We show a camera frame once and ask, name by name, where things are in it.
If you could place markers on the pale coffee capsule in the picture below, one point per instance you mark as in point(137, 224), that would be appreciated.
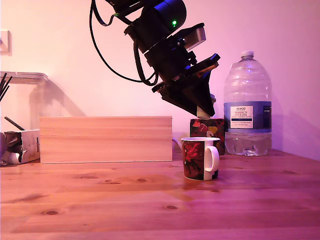
point(203, 113)

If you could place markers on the floral tissue box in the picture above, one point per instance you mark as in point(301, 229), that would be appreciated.
point(215, 127)

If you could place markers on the large clear water bottle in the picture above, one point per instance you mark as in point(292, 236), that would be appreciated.
point(247, 100)

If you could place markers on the long wooden box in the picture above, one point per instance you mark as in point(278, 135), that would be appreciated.
point(105, 140)

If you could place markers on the clear acrylic container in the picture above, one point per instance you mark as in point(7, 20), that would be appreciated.
point(30, 77)

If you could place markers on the silver carton box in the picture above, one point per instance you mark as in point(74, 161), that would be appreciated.
point(28, 145)

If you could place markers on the thin black reed stick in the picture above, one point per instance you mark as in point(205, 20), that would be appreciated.
point(3, 81)
point(6, 85)
point(4, 93)

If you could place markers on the black stick in carton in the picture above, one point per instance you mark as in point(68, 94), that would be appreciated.
point(15, 124)

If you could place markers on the white roll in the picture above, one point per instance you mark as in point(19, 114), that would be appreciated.
point(13, 158)

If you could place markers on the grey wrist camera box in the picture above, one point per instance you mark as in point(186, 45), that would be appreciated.
point(197, 37)

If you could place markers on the white wall plate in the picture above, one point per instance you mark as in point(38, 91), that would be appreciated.
point(5, 43)

